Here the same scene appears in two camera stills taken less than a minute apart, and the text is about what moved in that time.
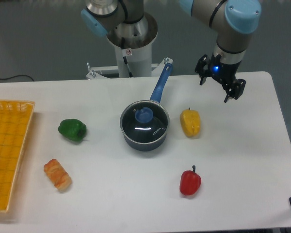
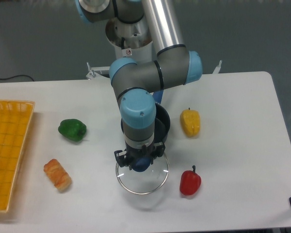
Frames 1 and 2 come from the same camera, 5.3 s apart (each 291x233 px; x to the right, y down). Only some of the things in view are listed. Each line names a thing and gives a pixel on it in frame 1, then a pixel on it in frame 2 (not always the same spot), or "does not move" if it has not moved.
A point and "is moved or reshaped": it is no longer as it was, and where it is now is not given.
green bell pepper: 72,128 does not move
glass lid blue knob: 144,122 is moved or reshaped
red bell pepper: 189,182 does not move
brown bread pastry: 59,177 does not move
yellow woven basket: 10,121 does not move
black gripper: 226,74 to 148,151
